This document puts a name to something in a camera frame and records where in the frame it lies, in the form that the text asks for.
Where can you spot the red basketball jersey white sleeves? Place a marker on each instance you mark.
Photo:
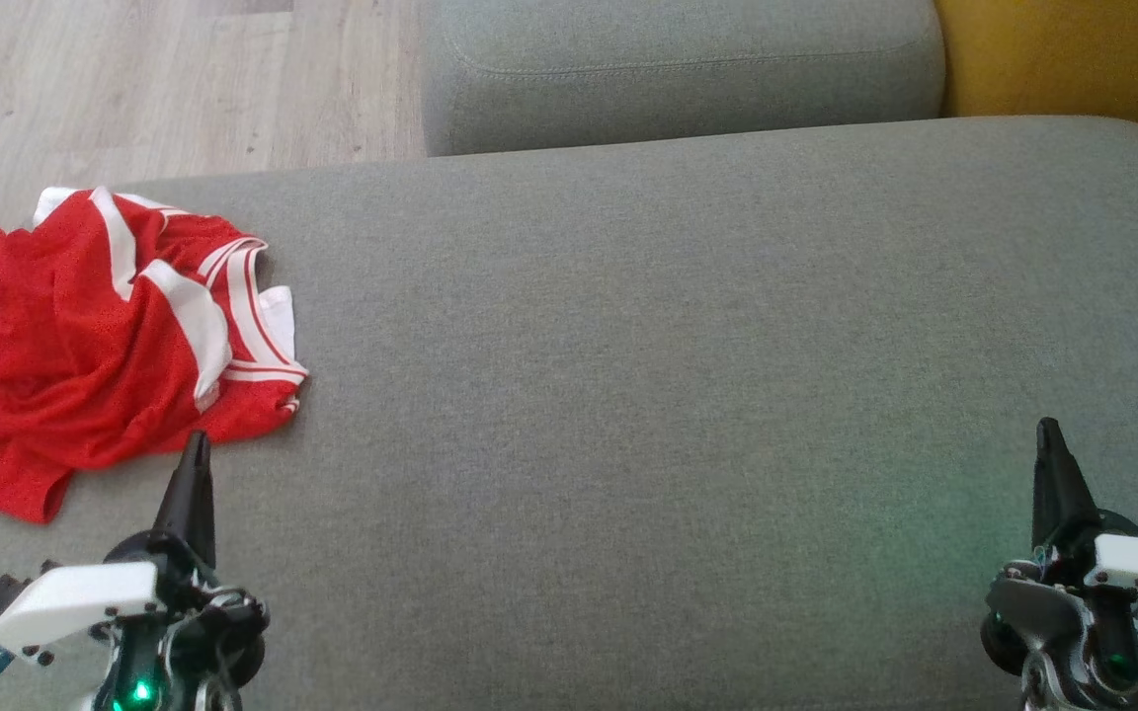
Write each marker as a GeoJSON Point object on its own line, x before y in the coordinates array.
{"type": "Point", "coordinates": [251, 306]}

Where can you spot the yellow sofa backrest cushion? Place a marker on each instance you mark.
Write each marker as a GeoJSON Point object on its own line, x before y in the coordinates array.
{"type": "Point", "coordinates": [1073, 59]}

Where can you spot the grey and yellow sofa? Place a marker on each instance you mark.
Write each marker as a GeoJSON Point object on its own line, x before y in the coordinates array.
{"type": "Point", "coordinates": [628, 395]}

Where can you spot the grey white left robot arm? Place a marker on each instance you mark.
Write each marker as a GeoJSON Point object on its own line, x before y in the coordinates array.
{"type": "Point", "coordinates": [139, 691]}

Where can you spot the grey sofa seat cushion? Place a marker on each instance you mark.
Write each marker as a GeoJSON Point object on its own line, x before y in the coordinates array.
{"type": "Point", "coordinates": [678, 79]}

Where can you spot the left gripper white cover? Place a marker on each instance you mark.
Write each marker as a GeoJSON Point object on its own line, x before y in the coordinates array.
{"type": "Point", "coordinates": [75, 602]}

